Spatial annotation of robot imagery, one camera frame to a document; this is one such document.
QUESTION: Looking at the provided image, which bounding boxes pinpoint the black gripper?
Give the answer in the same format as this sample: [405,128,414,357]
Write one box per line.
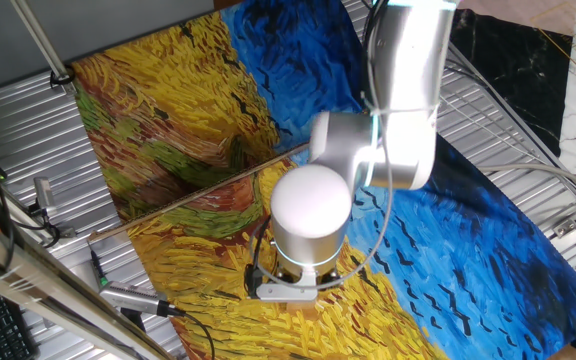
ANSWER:
[273,267,343,292]

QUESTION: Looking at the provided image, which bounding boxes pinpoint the Van Gogh painting print cloth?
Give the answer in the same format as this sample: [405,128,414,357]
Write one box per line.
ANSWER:
[70,0,576,360]

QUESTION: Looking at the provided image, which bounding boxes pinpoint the brown cardboard board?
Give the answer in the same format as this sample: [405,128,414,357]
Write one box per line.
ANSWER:
[87,142,314,245]

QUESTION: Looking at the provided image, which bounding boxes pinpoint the thin dark pen-like tool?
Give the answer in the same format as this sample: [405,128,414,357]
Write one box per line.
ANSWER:
[89,248,111,290]

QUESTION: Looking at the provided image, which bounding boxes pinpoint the marble pattern mat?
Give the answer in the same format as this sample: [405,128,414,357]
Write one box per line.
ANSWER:
[442,0,576,174]

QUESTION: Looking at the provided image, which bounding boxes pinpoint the metal clamp tool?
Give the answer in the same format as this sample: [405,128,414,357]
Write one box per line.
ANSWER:
[32,176,58,217]

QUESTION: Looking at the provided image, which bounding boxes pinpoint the thin aluminium pole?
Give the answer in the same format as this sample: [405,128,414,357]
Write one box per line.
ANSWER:
[9,0,78,97]

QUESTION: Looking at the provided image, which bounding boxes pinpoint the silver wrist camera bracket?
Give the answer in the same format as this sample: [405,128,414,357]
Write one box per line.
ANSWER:
[255,269,319,303]

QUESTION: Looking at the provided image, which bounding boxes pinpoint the black ribbed camera cable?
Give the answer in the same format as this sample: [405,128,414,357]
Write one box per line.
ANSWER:
[167,304,217,360]

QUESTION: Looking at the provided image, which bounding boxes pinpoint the thick grey cable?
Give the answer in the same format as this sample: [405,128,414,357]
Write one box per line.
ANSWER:
[473,162,576,202]

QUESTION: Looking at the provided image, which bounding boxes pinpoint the black small camera cable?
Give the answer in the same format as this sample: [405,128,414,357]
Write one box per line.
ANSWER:
[11,199,65,250]

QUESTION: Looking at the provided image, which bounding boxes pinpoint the aluminium frame beam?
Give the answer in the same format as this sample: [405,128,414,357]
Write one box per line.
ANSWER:
[0,206,175,360]

